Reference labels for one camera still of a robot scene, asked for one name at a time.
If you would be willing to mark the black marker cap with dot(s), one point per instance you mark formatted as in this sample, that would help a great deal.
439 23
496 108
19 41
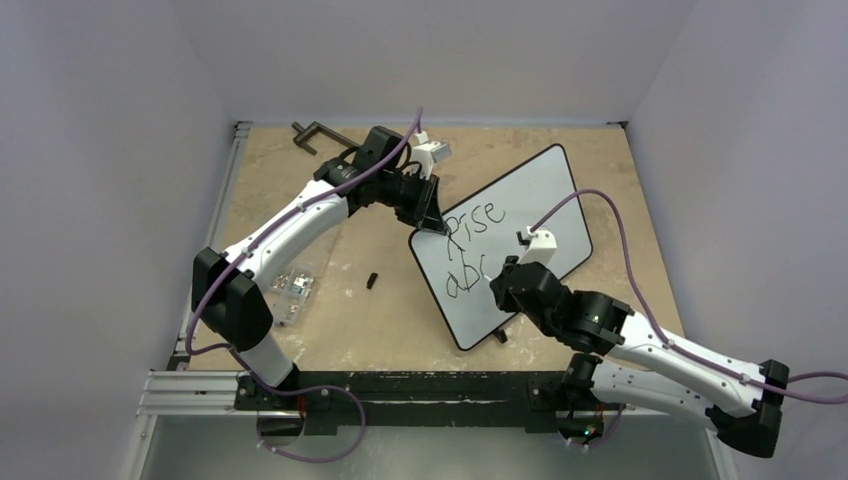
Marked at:
371 280

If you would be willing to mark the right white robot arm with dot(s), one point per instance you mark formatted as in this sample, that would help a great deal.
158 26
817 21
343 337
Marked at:
621 358

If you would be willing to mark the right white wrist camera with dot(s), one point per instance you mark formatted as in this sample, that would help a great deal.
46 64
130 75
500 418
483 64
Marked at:
539 245

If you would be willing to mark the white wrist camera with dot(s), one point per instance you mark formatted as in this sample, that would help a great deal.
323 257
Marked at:
428 153
539 245

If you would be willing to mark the clear plastic screw box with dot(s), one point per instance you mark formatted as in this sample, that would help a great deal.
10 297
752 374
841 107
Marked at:
290 294

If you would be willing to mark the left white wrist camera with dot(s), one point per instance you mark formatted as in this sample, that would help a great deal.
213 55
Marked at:
428 153

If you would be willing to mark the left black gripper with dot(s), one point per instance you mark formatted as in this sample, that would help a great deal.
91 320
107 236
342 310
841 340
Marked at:
426 213

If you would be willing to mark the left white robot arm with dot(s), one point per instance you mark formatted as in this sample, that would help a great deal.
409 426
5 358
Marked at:
228 287

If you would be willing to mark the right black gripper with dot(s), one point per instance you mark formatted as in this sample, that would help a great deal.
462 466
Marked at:
506 285

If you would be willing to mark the aluminium rail frame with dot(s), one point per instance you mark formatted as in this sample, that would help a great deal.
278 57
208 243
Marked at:
177 391

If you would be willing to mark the white whiteboard black frame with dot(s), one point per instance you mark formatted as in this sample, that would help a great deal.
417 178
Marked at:
484 230

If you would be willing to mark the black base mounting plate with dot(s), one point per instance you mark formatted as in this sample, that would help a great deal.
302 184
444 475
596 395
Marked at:
322 402

